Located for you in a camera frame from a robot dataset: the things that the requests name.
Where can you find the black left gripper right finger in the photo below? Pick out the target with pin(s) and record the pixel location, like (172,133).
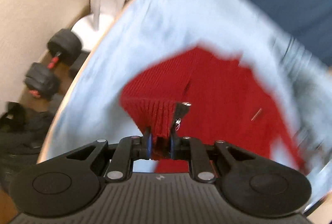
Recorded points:
(250,183)

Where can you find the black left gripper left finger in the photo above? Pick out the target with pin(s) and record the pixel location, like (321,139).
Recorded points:
(74,180)

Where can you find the red knitted sweater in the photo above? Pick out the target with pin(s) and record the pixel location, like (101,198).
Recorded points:
(213,99)

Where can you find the black bag on floor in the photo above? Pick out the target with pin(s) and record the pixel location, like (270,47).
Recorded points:
(23,131)

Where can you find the white standing fan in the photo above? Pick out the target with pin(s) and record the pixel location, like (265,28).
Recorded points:
(91,28)

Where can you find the light blue bed sheet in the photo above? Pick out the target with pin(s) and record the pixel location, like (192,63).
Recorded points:
(149,31)

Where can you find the black dumbbell with red handle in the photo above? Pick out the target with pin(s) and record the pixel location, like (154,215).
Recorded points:
(64,47)

